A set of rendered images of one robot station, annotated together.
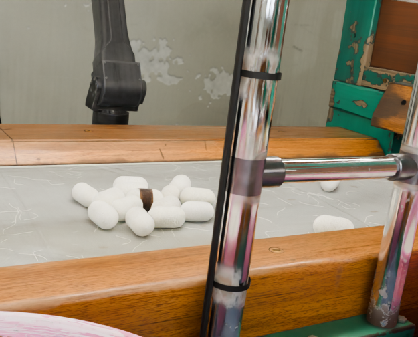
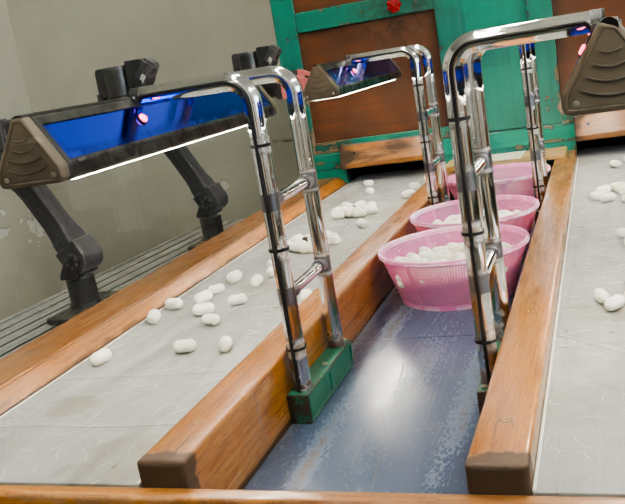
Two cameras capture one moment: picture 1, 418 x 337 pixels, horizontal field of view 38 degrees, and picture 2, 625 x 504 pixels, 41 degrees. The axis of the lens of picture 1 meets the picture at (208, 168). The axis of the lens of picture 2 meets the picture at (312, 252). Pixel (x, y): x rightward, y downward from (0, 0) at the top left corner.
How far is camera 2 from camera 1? 1.70 m
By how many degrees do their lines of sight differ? 36
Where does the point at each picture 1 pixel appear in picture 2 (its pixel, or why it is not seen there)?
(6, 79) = not seen: outside the picture
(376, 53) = (317, 135)
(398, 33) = (327, 122)
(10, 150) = not seen: hidden behind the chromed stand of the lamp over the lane
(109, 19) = (193, 164)
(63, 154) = (286, 217)
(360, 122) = (323, 173)
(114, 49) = (206, 179)
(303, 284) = not seen: hidden behind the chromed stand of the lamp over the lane
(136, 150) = (297, 209)
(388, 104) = (346, 156)
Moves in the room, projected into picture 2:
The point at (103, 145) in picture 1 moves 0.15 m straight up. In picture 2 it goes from (289, 210) to (279, 153)
